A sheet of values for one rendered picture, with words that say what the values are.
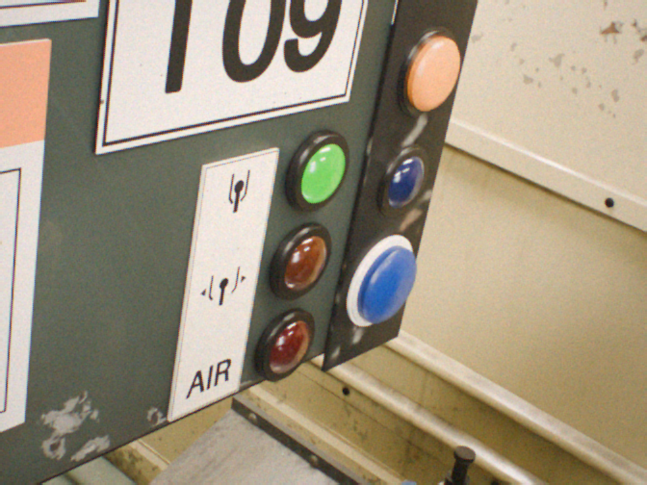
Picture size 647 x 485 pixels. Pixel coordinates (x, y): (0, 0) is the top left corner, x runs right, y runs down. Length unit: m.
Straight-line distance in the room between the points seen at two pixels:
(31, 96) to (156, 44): 0.04
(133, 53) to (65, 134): 0.03
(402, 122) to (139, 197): 0.11
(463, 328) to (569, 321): 0.14
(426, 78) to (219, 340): 0.11
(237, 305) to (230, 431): 1.23
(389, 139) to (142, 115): 0.11
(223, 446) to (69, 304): 1.27
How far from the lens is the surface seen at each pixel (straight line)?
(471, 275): 1.27
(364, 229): 0.39
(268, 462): 1.54
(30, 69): 0.26
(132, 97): 0.28
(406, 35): 0.36
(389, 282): 0.40
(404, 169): 0.38
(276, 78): 0.32
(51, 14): 0.26
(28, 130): 0.27
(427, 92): 0.37
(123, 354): 0.32
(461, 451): 0.77
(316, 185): 0.34
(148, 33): 0.28
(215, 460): 1.55
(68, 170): 0.28
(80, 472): 1.84
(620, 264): 1.18
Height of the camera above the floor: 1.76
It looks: 26 degrees down
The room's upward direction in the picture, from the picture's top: 11 degrees clockwise
